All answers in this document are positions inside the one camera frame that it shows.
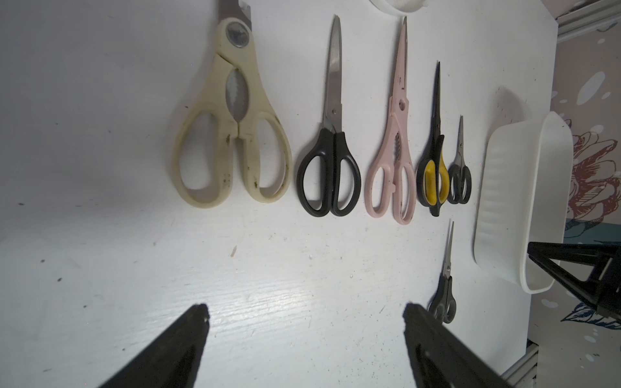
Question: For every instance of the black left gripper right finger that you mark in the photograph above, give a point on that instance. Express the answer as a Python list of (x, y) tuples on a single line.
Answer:
[(438, 358)]

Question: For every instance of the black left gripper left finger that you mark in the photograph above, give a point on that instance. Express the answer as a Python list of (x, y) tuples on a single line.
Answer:
[(173, 358)]

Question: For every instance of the grey black handled scissors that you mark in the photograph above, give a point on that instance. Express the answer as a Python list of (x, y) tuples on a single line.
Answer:
[(443, 306)]

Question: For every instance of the yellow black scissors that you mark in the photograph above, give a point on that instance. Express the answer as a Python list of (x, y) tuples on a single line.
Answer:
[(433, 182)]

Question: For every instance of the pink kitchen scissors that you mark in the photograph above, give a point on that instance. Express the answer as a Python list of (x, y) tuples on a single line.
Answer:
[(391, 179)]

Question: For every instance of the small black scissors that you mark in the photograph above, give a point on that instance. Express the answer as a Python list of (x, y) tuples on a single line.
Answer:
[(331, 146)]

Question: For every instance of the cream kitchen scissors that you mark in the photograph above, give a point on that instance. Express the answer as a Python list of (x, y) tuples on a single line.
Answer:
[(234, 95)]

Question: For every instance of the white storage box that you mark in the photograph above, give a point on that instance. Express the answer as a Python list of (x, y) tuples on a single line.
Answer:
[(524, 198)]

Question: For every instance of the white utensil holder cup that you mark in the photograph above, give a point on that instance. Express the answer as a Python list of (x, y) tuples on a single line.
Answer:
[(399, 7)]

